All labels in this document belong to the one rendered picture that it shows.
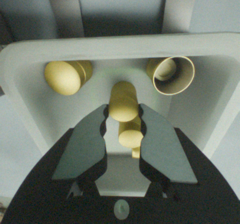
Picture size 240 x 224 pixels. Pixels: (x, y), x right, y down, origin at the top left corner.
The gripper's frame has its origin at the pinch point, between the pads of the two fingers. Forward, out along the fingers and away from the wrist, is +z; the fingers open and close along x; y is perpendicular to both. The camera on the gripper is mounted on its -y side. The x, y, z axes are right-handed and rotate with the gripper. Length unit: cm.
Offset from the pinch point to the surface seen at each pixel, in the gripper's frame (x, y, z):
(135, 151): 1.8, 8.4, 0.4
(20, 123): -20.4, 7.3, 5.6
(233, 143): 22.0, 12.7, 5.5
